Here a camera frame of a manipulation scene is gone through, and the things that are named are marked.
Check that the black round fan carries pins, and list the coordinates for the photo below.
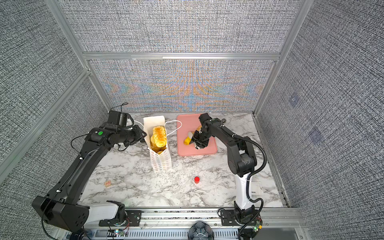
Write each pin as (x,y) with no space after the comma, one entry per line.
(201,231)

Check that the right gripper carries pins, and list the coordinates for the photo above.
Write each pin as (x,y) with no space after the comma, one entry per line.
(195,137)

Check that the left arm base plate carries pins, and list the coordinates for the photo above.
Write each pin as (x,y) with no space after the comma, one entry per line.
(131,219)

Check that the small yellow bread roll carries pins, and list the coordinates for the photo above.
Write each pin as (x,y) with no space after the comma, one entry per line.
(189,139)

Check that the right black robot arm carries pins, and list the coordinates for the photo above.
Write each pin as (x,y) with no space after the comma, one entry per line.
(246,158)

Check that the white printed paper bag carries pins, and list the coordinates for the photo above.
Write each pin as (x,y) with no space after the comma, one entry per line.
(161,161)

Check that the aluminium front rail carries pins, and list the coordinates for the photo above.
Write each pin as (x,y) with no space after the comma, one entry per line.
(184,217)

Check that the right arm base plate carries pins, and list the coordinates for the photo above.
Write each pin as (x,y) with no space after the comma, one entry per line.
(228,218)

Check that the pink plastic tray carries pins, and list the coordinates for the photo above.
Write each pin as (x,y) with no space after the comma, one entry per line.
(190,123)

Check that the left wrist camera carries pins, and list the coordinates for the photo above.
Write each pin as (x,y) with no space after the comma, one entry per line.
(120,119)

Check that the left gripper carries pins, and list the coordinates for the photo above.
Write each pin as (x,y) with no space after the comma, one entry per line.
(140,135)

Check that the striped croissant bread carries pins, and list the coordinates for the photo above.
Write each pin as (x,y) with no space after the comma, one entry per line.
(160,136)

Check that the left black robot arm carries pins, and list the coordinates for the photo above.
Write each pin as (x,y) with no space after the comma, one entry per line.
(59,207)

